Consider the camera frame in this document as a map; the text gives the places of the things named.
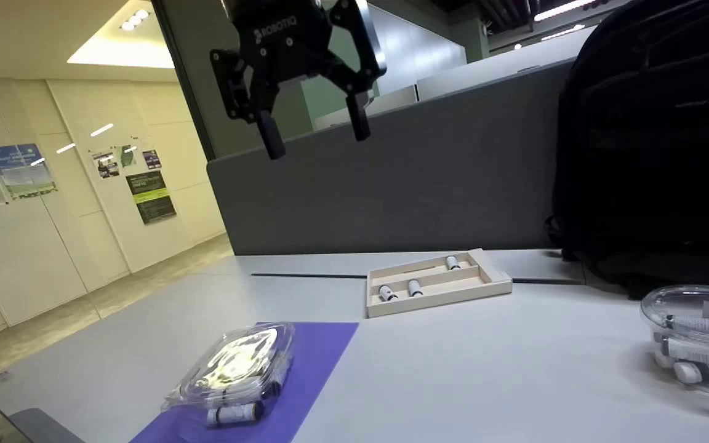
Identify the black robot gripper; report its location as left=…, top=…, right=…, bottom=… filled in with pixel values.
left=210, top=0, right=386, bottom=160

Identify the purple mat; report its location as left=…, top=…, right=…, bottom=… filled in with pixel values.
left=134, top=321, right=357, bottom=443

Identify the green pillar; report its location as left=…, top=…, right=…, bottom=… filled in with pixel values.
left=291, top=0, right=385, bottom=132

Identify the shallow wooden tray box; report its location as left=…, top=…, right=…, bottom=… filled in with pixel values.
left=364, top=249, right=513, bottom=318

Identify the clear glass bowl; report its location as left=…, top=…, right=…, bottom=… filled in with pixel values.
left=641, top=282, right=709, bottom=413

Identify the small green notice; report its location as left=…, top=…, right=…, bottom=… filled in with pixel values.
left=120, top=145, right=136, bottom=166

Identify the black backpack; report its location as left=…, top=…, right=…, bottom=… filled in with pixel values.
left=549, top=0, right=709, bottom=297

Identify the black green wall poster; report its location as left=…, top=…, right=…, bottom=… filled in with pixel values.
left=126, top=169, right=177, bottom=224

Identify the small photo notice left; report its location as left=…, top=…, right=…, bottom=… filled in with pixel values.
left=94, top=153, right=119, bottom=180

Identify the white bottle beside clamshell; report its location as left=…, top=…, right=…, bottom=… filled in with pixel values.
left=208, top=401, right=266, bottom=427

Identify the small photo notice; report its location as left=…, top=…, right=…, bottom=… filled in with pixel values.
left=142, top=150, right=163, bottom=169
left=94, top=153, right=119, bottom=180

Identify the grey partition wall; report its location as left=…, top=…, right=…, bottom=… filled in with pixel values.
left=210, top=62, right=572, bottom=254

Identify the blue wall poster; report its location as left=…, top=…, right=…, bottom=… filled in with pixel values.
left=0, top=143, right=56, bottom=200

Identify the small photo notice right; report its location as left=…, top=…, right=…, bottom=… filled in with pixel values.
left=142, top=150, right=163, bottom=169

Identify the small white bottle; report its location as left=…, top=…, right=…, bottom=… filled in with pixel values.
left=407, top=277, right=424, bottom=297
left=376, top=286, right=400, bottom=303
left=443, top=255, right=462, bottom=271

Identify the clear plastic clamshell container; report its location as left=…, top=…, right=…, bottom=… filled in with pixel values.
left=165, top=321, right=296, bottom=409

